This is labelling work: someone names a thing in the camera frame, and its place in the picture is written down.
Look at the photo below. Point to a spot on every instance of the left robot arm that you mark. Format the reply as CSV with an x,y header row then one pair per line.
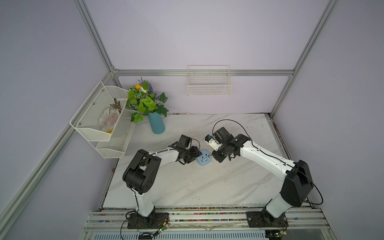
x,y
142,171

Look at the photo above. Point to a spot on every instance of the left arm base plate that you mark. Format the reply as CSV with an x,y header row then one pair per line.
x,y
153,221

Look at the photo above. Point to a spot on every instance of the artificial green plant bouquet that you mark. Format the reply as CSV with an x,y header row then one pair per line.
x,y
143,101

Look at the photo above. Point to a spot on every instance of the white wire wall basket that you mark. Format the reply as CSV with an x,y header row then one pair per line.
x,y
209,81

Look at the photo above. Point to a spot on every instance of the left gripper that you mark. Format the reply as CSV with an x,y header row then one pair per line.
x,y
196,153

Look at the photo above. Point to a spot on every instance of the teal vase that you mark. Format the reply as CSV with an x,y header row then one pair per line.
x,y
156,123

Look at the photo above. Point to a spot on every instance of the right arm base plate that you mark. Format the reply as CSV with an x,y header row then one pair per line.
x,y
264,220

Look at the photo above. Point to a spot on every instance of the brown twigs in shelf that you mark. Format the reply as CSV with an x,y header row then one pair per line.
x,y
117,106

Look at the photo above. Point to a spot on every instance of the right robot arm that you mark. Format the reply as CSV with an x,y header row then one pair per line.
x,y
296,176

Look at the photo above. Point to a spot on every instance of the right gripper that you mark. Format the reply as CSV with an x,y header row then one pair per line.
x,y
215,155

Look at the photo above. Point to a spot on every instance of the white two-tier mesh shelf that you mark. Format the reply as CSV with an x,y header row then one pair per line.
x,y
86,122

